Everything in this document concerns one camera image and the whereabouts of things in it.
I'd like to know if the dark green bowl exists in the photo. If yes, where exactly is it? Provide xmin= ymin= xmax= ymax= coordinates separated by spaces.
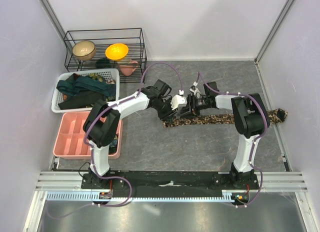
xmin=95 ymin=57 xmax=111 ymax=69

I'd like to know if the green floral tie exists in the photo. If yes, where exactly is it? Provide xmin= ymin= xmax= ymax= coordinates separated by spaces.
xmin=86 ymin=73 xmax=106 ymax=83

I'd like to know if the teal tie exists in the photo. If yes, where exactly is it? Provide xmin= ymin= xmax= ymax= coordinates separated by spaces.
xmin=56 ymin=73 xmax=116 ymax=97

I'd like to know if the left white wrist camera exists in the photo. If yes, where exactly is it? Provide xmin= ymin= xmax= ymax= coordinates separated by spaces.
xmin=170 ymin=89 xmax=187 ymax=111

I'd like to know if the aluminium rail frame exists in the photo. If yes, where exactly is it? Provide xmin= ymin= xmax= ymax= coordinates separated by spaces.
xmin=23 ymin=158 xmax=318 ymax=232

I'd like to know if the pink mug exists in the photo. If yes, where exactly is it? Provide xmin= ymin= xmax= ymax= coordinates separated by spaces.
xmin=119 ymin=60 xmax=140 ymax=77

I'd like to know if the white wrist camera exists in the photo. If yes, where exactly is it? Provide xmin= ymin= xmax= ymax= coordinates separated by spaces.
xmin=189 ymin=81 xmax=201 ymax=99
xmin=170 ymin=89 xmax=187 ymax=111

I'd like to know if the orange bowl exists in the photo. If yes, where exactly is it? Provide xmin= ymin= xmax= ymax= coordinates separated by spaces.
xmin=105 ymin=43 xmax=129 ymax=61

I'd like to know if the black tie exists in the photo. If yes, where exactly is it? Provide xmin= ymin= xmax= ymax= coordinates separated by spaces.
xmin=58 ymin=90 xmax=104 ymax=110

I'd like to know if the brown floral tie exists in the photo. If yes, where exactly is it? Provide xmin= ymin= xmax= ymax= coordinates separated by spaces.
xmin=163 ymin=108 xmax=288 ymax=129

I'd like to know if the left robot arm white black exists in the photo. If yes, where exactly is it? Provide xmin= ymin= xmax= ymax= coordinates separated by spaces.
xmin=83 ymin=79 xmax=176 ymax=189

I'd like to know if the black wire rack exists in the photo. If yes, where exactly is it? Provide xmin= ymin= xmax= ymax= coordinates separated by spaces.
xmin=63 ymin=27 xmax=147 ymax=83

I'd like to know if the pink divided tray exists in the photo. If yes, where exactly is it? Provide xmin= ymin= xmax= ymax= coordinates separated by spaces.
xmin=53 ymin=110 xmax=123 ymax=160

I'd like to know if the beige bowl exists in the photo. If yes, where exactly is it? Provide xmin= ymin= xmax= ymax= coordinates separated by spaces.
xmin=72 ymin=40 xmax=96 ymax=61

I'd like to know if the light blue cable duct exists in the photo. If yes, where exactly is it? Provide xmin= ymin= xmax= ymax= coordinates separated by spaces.
xmin=46 ymin=191 xmax=249 ymax=203

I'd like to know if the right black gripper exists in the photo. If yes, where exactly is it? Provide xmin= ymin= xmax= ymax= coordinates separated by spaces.
xmin=177 ymin=93 xmax=209 ymax=119

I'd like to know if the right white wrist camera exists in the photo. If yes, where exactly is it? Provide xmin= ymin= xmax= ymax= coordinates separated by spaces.
xmin=189 ymin=81 xmax=201 ymax=99

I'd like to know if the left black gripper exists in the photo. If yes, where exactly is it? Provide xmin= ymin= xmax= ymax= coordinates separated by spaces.
xmin=152 ymin=98 xmax=179 ymax=124

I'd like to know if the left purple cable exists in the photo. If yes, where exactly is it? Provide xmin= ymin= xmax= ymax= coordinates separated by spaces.
xmin=46 ymin=61 xmax=185 ymax=220

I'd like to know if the white perforated basket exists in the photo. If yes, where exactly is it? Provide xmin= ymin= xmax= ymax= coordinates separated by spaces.
xmin=51 ymin=68 xmax=120 ymax=113

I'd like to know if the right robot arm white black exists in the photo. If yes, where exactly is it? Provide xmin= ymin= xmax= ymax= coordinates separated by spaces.
xmin=179 ymin=81 xmax=270 ymax=190

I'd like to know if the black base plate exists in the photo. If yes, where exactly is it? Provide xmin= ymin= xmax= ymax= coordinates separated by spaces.
xmin=81 ymin=170 xmax=259 ymax=197

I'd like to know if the rolled dark floral tie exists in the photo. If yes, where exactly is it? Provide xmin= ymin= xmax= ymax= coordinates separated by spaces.
xmin=108 ymin=134 xmax=119 ymax=155

